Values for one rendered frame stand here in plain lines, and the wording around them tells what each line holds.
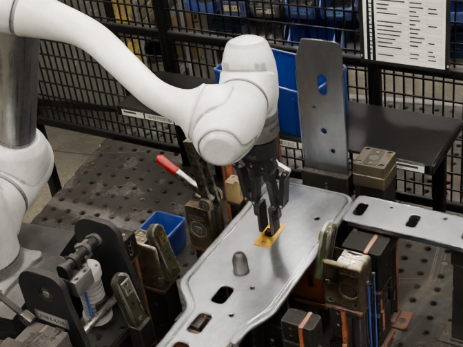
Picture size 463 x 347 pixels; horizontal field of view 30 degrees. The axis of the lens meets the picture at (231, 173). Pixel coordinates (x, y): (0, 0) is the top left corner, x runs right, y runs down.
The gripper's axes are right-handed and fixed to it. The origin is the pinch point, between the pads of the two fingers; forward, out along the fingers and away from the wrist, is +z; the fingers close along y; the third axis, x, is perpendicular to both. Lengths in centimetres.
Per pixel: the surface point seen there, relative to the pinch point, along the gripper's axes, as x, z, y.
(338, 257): -3.9, 2.8, 17.8
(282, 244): -2.2, 4.7, 4.0
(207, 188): -1.4, -5.0, -13.4
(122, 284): -33.7, -4.4, -13.1
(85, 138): 146, 105, -193
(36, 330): -49, -3, -22
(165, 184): 43, 35, -62
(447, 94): 240, 106, -39
